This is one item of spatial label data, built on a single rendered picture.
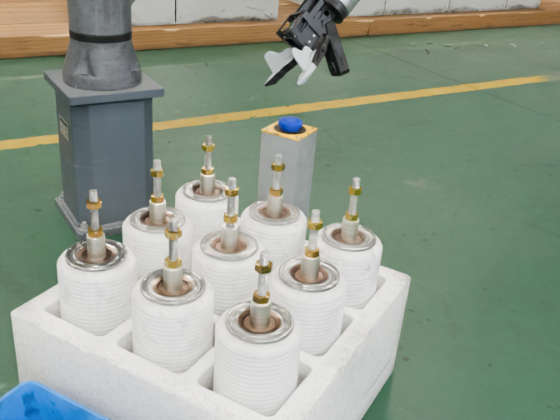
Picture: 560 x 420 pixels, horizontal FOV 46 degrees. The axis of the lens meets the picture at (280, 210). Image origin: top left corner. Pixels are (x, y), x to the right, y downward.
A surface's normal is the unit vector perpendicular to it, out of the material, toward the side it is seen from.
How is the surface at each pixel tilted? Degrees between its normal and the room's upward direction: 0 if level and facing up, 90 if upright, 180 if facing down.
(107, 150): 90
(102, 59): 73
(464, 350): 0
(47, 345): 90
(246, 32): 90
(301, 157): 90
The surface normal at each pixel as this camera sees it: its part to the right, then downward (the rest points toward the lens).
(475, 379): 0.07, -0.89
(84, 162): -0.24, 0.43
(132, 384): -0.49, 0.36
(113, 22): 0.60, 0.41
